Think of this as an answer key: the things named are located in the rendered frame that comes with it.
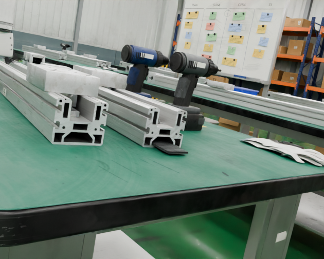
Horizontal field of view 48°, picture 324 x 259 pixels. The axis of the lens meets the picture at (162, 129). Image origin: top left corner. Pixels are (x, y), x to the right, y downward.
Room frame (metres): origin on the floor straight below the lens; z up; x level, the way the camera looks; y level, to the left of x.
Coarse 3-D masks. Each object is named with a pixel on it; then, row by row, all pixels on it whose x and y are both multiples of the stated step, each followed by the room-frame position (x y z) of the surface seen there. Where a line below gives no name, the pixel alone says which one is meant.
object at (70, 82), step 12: (36, 72) 0.75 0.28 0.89; (48, 72) 0.69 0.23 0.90; (60, 72) 0.70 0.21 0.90; (72, 72) 0.76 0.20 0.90; (36, 84) 0.74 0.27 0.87; (48, 84) 0.69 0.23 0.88; (60, 84) 0.70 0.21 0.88; (72, 84) 0.72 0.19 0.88; (84, 84) 0.73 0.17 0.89; (96, 84) 0.75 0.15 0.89; (72, 96) 0.74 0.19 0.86; (96, 96) 0.75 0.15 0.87
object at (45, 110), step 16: (0, 64) 1.15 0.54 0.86; (16, 64) 1.29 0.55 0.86; (0, 80) 1.18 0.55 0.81; (16, 80) 0.98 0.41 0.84; (16, 96) 0.91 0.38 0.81; (32, 96) 0.77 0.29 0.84; (48, 96) 0.68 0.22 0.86; (64, 96) 0.67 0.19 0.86; (80, 96) 0.74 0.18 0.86; (32, 112) 0.76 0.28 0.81; (48, 112) 0.67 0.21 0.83; (64, 112) 0.66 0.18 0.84; (80, 112) 0.73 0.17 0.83; (96, 112) 0.70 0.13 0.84; (48, 128) 0.66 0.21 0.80; (64, 128) 0.64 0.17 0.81; (80, 128) 0.67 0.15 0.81; (96, 128) 0.68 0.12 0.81; (80, 144) 0.66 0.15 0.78; (96, 144) 0.68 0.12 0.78
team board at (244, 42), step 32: (192, 0) 4.76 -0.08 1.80; (224, 0) 4.36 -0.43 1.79; (256, 0) 4.03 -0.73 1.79; (288, 0) 3.75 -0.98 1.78; (192, 32) 4.68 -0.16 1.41; (224, 32) 4.29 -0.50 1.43; (256, 32) 3.95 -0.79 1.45; (224, 64) 4.21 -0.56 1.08; (256, 64) 3.89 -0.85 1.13; (256, 128) 3.80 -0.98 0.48
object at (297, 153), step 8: (256, 144) 0.99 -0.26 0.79; (264, 144) 0.98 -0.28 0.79; (272, 144) 0.98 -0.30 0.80; (280, 144) 0.99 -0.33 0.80; (280, 152) 0.93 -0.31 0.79; (288, 152) 0.91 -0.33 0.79; (296, 152) 0.92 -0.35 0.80; (304, 152) 0.93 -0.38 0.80; (296, 160) 0.88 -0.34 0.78; (312, 160) 0.89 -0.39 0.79; (320, 160) 0.87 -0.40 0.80
